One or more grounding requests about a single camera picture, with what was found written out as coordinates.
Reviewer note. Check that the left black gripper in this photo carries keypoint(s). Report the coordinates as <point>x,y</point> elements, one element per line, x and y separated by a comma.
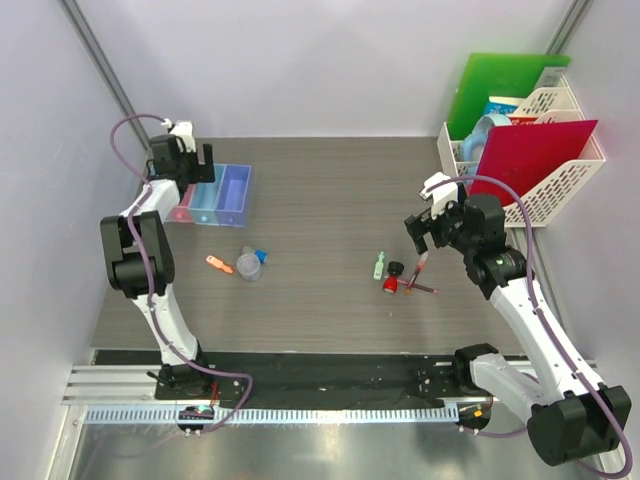
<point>202,173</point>

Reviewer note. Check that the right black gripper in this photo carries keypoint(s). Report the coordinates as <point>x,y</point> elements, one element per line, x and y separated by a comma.
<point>424,223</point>

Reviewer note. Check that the blue drawer box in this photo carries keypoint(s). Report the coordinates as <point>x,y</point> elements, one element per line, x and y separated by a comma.
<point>205,198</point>

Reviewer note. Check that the red ink bottle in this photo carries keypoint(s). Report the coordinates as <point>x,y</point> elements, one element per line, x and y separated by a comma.
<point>394,271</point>

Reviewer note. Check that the purple drawer box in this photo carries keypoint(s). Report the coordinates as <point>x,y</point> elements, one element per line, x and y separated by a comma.
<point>234,197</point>

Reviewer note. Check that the pink drawer box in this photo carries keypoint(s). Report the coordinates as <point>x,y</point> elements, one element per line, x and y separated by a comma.
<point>181,212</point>

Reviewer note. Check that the clear paper clip jar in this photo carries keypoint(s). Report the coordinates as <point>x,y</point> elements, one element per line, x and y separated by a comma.
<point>249,267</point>

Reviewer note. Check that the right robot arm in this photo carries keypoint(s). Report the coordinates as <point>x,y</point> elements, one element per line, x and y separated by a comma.
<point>569,412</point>

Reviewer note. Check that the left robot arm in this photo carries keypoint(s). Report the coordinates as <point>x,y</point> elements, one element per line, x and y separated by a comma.
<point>140,264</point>

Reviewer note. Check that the dark red pen refill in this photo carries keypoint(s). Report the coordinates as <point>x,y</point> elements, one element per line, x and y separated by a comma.
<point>417,286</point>

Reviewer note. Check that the green correction tape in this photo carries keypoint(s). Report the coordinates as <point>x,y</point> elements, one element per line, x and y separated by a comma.
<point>379,266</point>

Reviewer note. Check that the blue tape roll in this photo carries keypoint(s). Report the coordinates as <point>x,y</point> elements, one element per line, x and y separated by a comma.
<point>472,147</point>

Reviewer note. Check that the orange utility knife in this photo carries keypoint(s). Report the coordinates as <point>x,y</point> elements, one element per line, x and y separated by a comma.
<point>218,264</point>

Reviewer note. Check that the magenta folder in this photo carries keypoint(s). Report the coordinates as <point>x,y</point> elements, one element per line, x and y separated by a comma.
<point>522,156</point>

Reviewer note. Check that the red white book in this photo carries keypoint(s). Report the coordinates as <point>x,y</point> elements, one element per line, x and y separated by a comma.
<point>522,120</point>

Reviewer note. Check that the blue white book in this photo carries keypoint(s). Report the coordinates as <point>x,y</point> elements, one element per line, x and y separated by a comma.
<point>503,105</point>

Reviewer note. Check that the green folder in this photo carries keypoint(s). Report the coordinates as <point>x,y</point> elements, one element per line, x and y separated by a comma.
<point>495,74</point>

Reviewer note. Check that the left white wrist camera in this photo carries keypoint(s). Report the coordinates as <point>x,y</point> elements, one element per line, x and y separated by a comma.
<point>184,130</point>

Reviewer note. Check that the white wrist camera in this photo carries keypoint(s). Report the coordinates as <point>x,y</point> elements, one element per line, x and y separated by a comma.
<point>184,130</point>
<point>437,192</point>

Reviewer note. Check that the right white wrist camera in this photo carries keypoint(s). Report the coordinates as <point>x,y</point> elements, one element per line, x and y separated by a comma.
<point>437,192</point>

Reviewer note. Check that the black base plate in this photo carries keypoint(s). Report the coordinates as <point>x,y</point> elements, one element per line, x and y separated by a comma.
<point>306,381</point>

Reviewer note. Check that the slotted cable duct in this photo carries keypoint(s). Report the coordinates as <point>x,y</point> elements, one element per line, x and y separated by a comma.
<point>190,415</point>

